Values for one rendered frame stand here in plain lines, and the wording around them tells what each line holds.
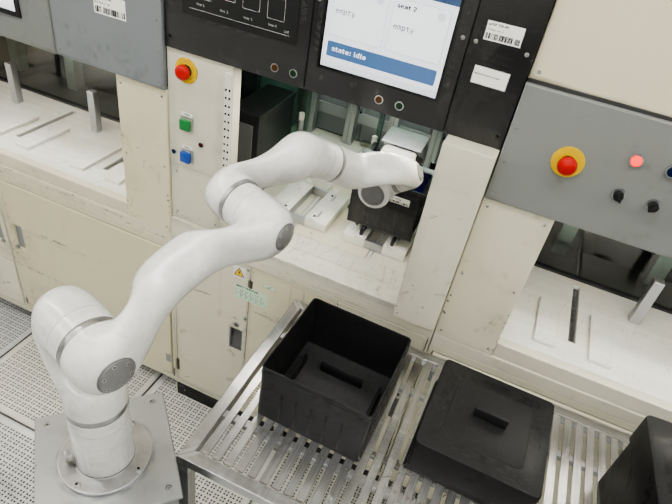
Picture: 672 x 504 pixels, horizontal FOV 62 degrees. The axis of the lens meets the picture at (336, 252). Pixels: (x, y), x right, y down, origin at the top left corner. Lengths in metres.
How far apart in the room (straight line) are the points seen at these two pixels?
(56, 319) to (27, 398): 1.46
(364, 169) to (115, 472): 0.85
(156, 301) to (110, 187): 1.01
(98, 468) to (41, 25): 1.19
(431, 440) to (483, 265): 0.45
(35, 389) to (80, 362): 1.53
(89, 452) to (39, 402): 1.24
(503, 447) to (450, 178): 0.62
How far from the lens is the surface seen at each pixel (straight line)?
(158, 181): 1.79
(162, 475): 1.34
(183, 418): 2.35
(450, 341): 1.63
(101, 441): 1.23
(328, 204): 1.89
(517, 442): 1.41
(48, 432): 1.44
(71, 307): 1.08
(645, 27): 1.24
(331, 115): 2.43
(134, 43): 1.64
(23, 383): 2.57
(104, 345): 1.00
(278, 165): 1.13
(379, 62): 1.31
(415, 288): 1.48
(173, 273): 1.06
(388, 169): 1.34
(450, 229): 1.36
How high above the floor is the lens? 1.91
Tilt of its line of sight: 37 degrees down
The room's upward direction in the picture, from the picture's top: 11 degrees clockwise
